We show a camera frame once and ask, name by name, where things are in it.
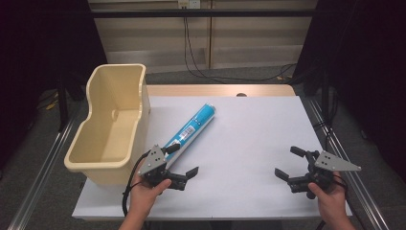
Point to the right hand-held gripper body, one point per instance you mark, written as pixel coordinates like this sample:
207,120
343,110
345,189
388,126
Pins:
332,163

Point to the person's right hand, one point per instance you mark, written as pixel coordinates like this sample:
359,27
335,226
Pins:
332,201

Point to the person's left hand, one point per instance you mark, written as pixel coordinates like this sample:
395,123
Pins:
142,198

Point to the metal floor rail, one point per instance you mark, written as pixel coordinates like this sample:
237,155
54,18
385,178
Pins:
44,166
351,179

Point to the white wall socket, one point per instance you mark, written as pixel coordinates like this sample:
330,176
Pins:
189,4

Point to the black curtain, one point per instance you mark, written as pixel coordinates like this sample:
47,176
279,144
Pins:
370,64
38,48

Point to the cream plastic bin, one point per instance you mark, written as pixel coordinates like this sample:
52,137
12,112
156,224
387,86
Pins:
108,137

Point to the black horizontal bar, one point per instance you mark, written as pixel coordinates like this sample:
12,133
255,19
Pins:
204,13

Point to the white table mat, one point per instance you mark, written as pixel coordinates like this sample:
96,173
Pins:
242,143

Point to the wooden table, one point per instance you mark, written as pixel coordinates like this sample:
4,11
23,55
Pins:
207,90

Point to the black metal stand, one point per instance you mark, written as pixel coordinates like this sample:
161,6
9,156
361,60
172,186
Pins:
325,96
63,105

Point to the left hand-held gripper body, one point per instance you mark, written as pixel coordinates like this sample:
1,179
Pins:
153,163

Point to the blue cylindrical tube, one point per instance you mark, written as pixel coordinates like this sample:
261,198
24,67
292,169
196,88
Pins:
195,122

